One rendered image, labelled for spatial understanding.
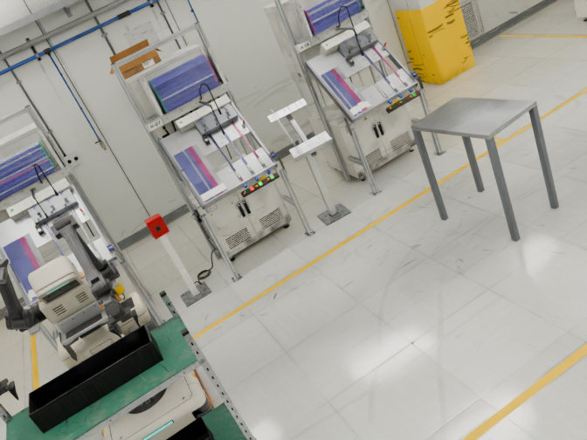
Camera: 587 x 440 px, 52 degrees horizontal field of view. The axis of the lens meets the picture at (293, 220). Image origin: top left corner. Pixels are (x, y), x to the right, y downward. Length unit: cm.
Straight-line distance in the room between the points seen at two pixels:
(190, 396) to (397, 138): 321
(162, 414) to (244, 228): 210
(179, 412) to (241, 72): 413
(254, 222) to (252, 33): 236
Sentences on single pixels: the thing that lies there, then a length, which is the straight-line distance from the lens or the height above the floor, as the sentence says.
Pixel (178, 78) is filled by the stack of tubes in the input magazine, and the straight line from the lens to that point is 498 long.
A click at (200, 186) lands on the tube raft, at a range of 479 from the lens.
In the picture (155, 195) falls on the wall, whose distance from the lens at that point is 667.
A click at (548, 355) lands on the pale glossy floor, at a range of 340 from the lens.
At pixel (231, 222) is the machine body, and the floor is 34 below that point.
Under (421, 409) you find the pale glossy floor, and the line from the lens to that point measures 330.
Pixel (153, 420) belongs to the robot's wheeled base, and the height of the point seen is 28.
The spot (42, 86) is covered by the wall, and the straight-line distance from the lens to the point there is 636.
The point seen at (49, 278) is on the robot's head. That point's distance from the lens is 315.
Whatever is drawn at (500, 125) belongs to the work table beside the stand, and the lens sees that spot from 391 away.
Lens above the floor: 239
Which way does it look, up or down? 26 degrees down
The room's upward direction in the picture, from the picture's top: 25 degrees counter-clockwise
